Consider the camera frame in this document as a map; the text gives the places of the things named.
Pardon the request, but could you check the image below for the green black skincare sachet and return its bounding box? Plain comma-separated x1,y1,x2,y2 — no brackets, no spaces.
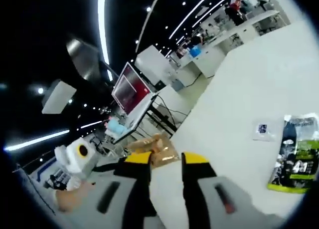
266,113,319,195

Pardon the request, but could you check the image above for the white building column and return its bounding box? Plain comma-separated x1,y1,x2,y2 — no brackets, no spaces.
134,44,170,89

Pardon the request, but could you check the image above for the small brown skincare sachet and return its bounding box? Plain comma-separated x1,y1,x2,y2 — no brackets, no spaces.
126,133,180,169

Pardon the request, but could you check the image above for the white hanging ceiling panel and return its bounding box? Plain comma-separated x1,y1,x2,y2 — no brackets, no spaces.
41,78,77,115

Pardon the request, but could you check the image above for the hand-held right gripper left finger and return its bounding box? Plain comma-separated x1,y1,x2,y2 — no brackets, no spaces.
96,150,158,229

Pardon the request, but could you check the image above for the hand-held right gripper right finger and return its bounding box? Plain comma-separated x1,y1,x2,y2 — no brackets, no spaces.
180,151,260,229

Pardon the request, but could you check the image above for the white skincare sachet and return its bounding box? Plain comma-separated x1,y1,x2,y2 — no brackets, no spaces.
252,118,285,142

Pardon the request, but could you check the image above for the black laptop stand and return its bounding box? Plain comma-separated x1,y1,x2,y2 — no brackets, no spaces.
113,91,184,145

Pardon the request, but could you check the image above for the row of white office desks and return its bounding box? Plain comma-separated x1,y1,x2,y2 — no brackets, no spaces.
171,9,291,79

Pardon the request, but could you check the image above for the black laptop power cable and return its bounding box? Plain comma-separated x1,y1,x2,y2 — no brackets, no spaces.
156,94,200,120

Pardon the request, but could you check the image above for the blue bin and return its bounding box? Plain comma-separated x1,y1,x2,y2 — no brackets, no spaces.
188,45,202,59

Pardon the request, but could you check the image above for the person's left hand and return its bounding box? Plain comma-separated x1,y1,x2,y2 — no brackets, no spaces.
54,180,98,213

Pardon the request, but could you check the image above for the grey ceiling panel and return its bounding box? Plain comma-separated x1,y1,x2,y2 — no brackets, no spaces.
66,38,102,81

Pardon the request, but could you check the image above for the long ceiling light strip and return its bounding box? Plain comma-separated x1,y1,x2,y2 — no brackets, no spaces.
97,0,112,65

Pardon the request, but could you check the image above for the thin black cable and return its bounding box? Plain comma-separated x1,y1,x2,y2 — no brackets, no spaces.
17,164,57,216

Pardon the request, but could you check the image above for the white laptop with red screen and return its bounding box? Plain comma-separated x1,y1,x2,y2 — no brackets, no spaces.
107,61,157,140

